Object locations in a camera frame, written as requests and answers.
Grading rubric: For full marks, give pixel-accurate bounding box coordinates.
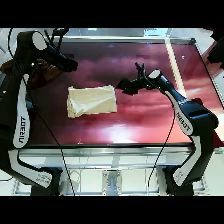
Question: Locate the silver frame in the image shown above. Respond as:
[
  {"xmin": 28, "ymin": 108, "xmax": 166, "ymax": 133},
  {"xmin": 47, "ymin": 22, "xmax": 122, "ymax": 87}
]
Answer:
[{"xmin": 6, "ymin": 145, "xmax": 224, "ymax": 197}]

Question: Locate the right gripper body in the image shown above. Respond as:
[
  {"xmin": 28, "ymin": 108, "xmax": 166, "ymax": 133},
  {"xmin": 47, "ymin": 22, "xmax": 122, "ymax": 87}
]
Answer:
[{"xmin": 115, "ymin": 76, "xmax": 151, "ymax": 96}]

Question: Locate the black cable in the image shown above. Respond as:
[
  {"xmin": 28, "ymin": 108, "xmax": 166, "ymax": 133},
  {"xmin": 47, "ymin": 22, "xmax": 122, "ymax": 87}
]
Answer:
[
  {"xmin": 145, "ymin": 84, "xmax": 177, "ymax": 197},
  {"xmin": 7, "ymin": 28, "xmax": 77, "ymax": 197}
]

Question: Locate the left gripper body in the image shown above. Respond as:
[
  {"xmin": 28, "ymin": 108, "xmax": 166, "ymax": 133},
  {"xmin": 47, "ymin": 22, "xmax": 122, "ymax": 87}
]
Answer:
[{"xmin": 47, "ymin": 45, "xmax": 80, "ymax": 74}]

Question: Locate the cream shirt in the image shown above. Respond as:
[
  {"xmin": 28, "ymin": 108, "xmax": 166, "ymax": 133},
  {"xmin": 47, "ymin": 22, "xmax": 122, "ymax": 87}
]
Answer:
[{"xmin": 66, "ymin": 84, "xmax": 119, "ymax": 119}]

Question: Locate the black garment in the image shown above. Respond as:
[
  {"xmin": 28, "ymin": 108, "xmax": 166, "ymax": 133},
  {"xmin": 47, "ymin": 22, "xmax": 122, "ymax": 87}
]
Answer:
[{"xmin": 206, "ymin": 29, "xmax": 224, "ymax": 70}]

